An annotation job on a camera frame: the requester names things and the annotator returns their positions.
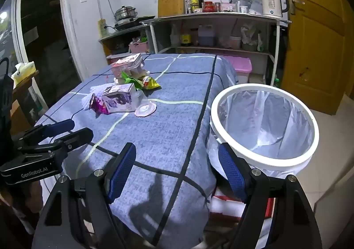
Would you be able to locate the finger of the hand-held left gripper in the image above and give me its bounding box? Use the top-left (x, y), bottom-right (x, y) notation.
top-left (22, 119), bottom-right (76, 143)
top-left (17, 127), bottom-right (94, 157)

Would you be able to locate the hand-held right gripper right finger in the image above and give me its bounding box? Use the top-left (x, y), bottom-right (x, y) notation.
top-left (218, 142), bottom-right (323, 249)

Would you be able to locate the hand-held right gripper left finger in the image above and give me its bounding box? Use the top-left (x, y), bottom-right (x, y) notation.
top-left (33, 142), bottom-right (137, 249)

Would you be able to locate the purple snack wrapper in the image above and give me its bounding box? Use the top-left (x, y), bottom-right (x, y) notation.
top-left (89, 94), bottom-right (110, 115)

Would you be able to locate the white round trash bin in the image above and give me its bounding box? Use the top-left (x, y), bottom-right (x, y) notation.
top-left (206, 83), bottom-right (319, 180)

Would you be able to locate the purple milk carton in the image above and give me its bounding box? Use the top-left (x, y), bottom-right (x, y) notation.
top-left (102, 83), bottom-right (137, 113)

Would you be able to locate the translucent white bin bag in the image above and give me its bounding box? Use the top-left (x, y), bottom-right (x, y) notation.
top-left (206, 89), bottom-right (314, 183)

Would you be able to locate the green snack wrapper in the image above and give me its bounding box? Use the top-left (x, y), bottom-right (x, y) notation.
top-left (122, 72), bottom-right (144, 90)

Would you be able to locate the strawberry milk carton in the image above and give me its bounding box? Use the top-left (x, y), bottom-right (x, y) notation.
top-left (111, 54), bottom-right (143, 78)

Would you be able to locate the yellow snack wrapper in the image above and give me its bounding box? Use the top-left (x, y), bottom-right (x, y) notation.
top-left (142, 76), bottom-right (161, 90)

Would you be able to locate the red white box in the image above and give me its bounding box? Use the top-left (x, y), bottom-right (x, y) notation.
top-left (210, 187), bottom-right (274, 220)

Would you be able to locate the wooden stand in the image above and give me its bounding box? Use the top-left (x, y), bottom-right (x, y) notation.
top-left (10, 71), bottom-right (50, 133)

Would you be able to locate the crumpled white tissue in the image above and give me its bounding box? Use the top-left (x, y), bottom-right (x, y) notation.
top-left (82, 84), bottom-right (112, 110)

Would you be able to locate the blue checked blanket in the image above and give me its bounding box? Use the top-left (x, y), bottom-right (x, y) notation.
top-left (35, 54), bottom-right (239, 249)

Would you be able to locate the yellow tissue box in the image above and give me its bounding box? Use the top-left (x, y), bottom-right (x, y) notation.
top-left (11, 61), bottom-right (38, 86)

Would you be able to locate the yellowed power strip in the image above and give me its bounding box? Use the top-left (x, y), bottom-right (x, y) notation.
top-left (98, 19), bottom-right (108, 39)

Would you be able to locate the pink plastic basket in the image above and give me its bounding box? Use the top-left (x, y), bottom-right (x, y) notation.
top-left (129, 39), bottom-right (150, 54)

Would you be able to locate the low wooden shelf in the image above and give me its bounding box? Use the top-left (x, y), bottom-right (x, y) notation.
top-left (98, 25), bottom-right (151, 57)

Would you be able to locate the pink lidded storage box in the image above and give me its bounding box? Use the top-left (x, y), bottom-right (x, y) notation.
top-left (221, 56), bottom-right (253, 85)

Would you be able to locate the black induction cooker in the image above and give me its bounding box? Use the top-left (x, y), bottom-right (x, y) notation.
top-left (113, 15), bottom-right (156, 31)

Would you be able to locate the steel cooking pot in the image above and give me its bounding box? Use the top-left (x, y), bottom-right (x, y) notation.
top-left (114, 6), bottom-right (138, 21)

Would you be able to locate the white plastic bottle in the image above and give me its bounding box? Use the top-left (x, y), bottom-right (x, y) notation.
top-left (170, 24), bottom-right (180, 47)

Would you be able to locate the bunch of plastic bags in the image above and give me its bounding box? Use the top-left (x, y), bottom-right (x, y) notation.
top-left (240, 24), bottom-right (267, 52)

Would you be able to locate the plastic jug dark liquid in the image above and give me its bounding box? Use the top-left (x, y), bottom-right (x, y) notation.
top-left (198, 25), bottom-right (216, 47)

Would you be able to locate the soy sauce bottle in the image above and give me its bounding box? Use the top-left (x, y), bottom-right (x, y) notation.
top-left (180, 24), bottom-right (192, 47)

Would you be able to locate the yellow wooden door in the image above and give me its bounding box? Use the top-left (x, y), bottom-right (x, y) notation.
top-left (278, 0), bottom-right (354, 115)

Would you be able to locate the white kitchen shelf unit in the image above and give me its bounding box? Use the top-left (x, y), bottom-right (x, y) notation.
top-left (140, 13), bottom-right (292, 86)

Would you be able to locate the pink utensil box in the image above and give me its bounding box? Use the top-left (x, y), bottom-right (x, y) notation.
top-left (220, 2), bottom-right (238, 12)

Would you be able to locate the clear plastic container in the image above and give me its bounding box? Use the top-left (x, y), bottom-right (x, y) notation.
top-left (236, 0), bottom-right (263, 14)

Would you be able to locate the white electric kettle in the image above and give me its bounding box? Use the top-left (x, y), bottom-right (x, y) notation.
top-left (259, 0), bottom-right (289, 19)

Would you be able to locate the metal door handle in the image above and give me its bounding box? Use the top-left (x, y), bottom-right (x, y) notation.
top-left (288, 0), bottom-right (305, 14)

